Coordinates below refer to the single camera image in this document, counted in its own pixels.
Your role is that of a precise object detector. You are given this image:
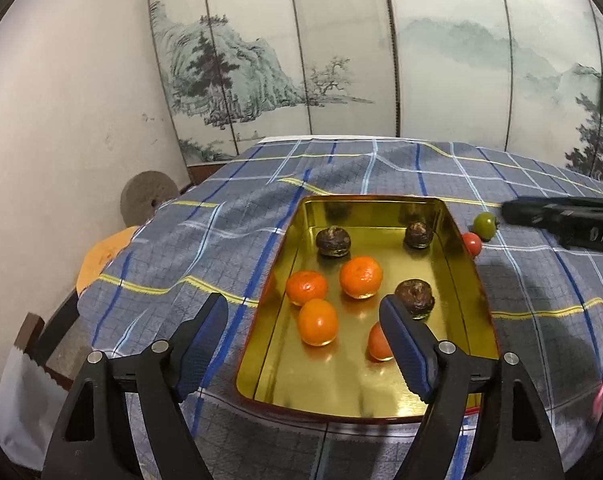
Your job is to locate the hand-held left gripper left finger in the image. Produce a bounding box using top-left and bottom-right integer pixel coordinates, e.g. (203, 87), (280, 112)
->
(42, 291), (230, 480)

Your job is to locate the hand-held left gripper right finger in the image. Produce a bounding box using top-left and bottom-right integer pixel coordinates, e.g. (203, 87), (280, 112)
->
(379, 295), (566, 480)

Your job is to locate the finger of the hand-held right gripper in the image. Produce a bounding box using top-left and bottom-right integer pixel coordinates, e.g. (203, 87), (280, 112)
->
(501, 199), (558, 230)

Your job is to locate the green tomato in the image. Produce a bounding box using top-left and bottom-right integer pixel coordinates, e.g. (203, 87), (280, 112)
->
(472, 211), (498, 240)

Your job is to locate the gold and red tin box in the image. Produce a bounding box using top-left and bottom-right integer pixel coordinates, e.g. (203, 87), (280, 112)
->
(235, 195), (499, 426)

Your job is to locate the mandarin orange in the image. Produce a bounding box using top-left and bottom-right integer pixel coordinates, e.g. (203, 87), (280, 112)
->
(286, 270), (329, 307)
(339, 256), (383, 301)
(298, 298), (339, 347)

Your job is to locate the blue plaid tablecloth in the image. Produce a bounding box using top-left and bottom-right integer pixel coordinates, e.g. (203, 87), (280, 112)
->
(76, 137), (603, 480)

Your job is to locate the orange round stool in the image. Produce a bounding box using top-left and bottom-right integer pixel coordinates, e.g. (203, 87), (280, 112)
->
(76, 226), (141, 295)

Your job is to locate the grey round millstone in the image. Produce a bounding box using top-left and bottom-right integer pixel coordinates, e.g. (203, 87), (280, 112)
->
(120, 171), (180, 226)

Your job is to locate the painted landscape folding screen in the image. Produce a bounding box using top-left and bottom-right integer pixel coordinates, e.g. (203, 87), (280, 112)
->
(146, 0), (603, 191)

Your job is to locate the wooden chair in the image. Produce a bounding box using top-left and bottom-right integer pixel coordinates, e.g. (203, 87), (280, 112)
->
(16, 285), (82, 386)

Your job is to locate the white paper bag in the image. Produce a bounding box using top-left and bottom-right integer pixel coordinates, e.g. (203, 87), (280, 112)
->
(0, 342), (72, 471)

